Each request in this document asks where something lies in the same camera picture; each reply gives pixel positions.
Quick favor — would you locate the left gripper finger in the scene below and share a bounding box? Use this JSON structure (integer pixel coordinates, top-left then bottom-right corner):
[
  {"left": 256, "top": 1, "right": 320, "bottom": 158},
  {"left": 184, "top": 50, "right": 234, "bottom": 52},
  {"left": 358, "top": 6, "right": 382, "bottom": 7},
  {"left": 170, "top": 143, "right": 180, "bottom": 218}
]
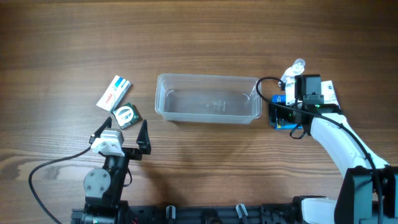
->
[
  {"left": 136, "top": 119, "right": 152, "bottom": 154},
  {"left": 89, "top": 116, "right": 112, "bottom": 144}
]

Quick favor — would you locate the white Hansaplast box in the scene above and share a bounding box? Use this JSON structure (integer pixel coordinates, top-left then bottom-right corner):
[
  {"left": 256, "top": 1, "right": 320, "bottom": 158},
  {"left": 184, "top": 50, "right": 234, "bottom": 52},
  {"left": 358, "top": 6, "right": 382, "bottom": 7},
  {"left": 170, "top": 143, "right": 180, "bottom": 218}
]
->
[{"left": 321, "top": 80, "right": 340, "bottom": 107}]

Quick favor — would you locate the green Zam-Buk box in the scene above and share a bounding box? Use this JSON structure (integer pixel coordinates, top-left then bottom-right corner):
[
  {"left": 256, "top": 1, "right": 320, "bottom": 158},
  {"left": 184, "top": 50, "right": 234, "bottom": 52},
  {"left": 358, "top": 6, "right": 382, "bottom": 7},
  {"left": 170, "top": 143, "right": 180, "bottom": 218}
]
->
[{"left": 112, "top": 103, "right": 141, "bottom": 129}]

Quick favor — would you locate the white spray bottle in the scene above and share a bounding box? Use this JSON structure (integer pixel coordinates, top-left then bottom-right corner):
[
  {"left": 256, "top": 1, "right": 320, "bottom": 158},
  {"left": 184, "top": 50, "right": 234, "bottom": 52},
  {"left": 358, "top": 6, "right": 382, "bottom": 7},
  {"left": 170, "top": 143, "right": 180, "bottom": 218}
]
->
[{"left": 281, "top": 58, "right": 305, "bottom": 83}]

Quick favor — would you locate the blue medicine box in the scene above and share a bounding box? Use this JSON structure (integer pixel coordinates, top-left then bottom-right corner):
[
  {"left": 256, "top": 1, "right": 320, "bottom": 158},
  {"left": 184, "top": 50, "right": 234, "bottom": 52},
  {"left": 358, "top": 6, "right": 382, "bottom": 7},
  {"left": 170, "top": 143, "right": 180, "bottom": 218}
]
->
[{"left": 269, "top": 95, "right": 301, "bottom": 129}]

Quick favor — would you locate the white Panadol box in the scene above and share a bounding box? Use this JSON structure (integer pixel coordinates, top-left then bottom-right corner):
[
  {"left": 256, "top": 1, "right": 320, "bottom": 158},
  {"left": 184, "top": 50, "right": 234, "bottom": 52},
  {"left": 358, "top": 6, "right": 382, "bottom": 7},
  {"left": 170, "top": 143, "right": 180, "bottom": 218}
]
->
[{"left": 96, "top": 75, "right": 131, "bottom": 112}]

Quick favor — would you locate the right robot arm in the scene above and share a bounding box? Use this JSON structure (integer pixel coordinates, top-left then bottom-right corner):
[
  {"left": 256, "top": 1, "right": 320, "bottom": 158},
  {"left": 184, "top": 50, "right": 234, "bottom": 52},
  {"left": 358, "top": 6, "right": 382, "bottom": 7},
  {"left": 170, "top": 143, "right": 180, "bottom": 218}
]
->
[{"left": 269, "top": 75, "right": 397, "bottom": 223}]

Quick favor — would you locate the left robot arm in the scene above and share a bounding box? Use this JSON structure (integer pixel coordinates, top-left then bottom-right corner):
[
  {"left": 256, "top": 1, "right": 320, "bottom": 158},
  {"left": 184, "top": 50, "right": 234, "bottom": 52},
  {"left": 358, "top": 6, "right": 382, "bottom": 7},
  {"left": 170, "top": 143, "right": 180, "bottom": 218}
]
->
[{"left": 77, "top": 117, "right": 151, "bottom": 224}]

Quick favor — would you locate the clear plastic container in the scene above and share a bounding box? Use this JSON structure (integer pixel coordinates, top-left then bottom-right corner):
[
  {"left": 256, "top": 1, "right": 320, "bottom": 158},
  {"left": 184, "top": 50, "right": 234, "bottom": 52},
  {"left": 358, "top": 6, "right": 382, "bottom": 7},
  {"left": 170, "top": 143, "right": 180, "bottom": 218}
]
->
[{"left": 155, "top": 73, "right": 262, "bottom": 124}]

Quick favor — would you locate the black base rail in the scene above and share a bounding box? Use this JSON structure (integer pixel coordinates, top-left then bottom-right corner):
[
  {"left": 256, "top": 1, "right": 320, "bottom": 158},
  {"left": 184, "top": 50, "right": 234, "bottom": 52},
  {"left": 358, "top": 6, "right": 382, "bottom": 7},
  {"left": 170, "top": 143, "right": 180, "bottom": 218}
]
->
[{"left": 71, "top": 203, "right": 303, "bottom": 224}]

